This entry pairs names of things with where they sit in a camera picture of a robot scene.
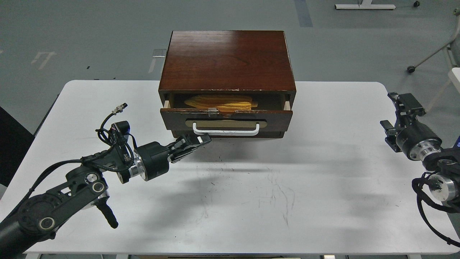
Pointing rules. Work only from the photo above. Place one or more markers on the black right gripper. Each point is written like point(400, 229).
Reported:
point(416, 140)

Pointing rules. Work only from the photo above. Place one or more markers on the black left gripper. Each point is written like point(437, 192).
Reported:
point(156, 158)

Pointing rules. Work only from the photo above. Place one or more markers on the wooden drawer with white handle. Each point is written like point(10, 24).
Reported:
point(271, 123)

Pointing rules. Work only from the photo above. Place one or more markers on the yellow corn cob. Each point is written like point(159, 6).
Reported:
point(223, 103)

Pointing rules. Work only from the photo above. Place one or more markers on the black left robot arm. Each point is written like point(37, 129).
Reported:
point(37, 218)

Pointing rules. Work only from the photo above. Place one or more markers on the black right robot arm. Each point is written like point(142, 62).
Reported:
point(439, 185)

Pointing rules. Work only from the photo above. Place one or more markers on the dark wooden cabinet box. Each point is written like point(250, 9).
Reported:
point(252, 63)

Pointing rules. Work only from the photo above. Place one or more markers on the white stand base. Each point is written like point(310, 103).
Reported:
point(364, 5)

